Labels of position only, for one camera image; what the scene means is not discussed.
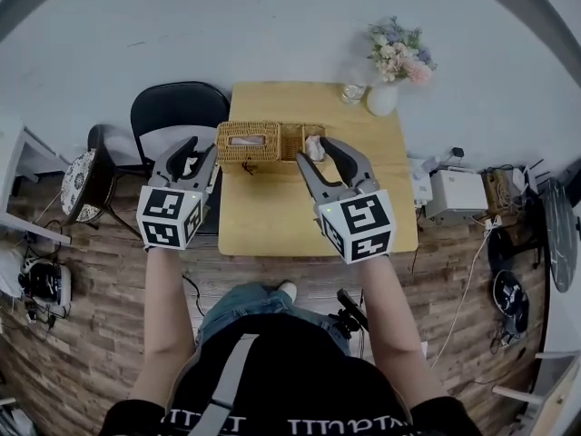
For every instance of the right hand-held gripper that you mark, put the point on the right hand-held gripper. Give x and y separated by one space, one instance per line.
363 216

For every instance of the crumpled tissue on chair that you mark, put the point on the crumpled tissue on chair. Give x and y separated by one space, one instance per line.
190 165

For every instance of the pastel flower bouquet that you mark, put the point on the pastel flower bouquet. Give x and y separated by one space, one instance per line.
401 55

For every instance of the white vase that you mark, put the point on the white vase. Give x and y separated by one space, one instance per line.
382 100

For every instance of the white desk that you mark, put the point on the white desk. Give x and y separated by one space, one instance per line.
22 161

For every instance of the white toaster oven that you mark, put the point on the white toaster oven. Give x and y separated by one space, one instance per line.
420 184

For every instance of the person's right white shoe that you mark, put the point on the person's right white shoe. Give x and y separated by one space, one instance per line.
287 291

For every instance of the white power strip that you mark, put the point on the white power strip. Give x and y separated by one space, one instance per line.
494 223

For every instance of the person's black shirt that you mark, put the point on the person's black shirt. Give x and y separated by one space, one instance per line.
295 379

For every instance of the chair with patterned cushion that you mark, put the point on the chair with patterned cushion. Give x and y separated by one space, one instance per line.
79 184

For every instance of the black wall plug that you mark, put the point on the black wall plug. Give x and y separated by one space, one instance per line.
457 152

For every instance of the crumpled white tissue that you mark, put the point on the crumpled white tissue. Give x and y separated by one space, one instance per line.
314 148

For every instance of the white router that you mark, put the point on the white router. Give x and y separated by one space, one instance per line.
526 177

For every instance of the light wooden pedestal table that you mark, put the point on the light wooden pedestal table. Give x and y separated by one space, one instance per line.
272 216

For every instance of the person's blue jeans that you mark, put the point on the person's blue jeans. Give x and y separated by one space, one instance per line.
245 307

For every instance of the person's right forearm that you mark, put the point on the person's right forearm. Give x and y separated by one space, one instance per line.
390 325

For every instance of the clear glass cup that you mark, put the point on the clear glass cup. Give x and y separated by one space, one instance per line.
353 93

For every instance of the black folding chair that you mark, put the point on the black folding chair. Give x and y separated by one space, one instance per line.
181 107

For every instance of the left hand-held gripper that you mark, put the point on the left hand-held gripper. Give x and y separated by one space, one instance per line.
159 207

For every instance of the wicker basket organiser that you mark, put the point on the wicker basket organiser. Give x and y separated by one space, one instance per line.
245 155

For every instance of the white floor device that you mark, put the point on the white floor device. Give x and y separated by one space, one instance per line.
45 284

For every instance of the white cloth bundle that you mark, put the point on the white cloth bundle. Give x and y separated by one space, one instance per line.
9 273

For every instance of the black hip-mounted device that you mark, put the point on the black hip-mounted device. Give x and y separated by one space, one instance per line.
349 314

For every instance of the person's left forearm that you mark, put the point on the person's left forearm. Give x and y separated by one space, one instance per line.
165 316

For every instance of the white box appliance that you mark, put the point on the white box appliance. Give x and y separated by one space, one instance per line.
458 193

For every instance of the white tissue stack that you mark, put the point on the white tissue stack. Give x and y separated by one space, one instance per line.
247 141

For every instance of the black marble round table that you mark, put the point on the black marble round table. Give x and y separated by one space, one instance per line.
560 239

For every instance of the white furniture frame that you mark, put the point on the white furniture frame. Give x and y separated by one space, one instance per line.
554 393

